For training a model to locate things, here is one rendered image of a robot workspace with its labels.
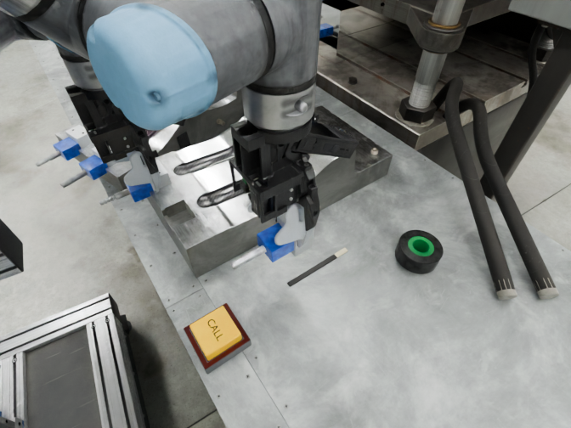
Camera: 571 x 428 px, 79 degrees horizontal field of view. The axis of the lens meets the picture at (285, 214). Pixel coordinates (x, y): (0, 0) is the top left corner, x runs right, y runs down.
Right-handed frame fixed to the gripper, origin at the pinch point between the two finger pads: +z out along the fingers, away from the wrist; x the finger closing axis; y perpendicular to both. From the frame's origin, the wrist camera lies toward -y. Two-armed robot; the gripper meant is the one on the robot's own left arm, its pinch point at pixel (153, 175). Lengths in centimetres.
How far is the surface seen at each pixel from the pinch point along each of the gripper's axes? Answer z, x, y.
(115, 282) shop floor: 90, -54, 23
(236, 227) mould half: 2.2, 19.1, -7.5
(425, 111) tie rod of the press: 7, 9, -73
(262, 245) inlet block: -3.3, 28.9, -7.1
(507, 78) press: 12, 7, -119
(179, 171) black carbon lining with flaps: 1.8, -0.3, -5.3
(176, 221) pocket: 4.1, 9.8, 0.4
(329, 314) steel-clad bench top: 10.4, 38.7, -13.5
